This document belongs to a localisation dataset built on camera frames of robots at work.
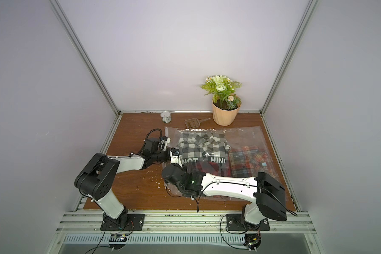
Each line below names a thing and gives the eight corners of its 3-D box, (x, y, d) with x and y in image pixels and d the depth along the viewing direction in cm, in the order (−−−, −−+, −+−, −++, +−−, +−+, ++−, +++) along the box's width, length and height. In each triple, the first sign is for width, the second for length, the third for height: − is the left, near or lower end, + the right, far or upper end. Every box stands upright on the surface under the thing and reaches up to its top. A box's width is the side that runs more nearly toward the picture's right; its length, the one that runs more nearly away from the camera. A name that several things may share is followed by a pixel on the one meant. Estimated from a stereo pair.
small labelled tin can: (161, 124, 117) (159, 117, 112) (162, 117, 121) (161, 111, 116) (171, 124, 117) (169, 117, 112) (171, 117, 121) (170, 111, 116)
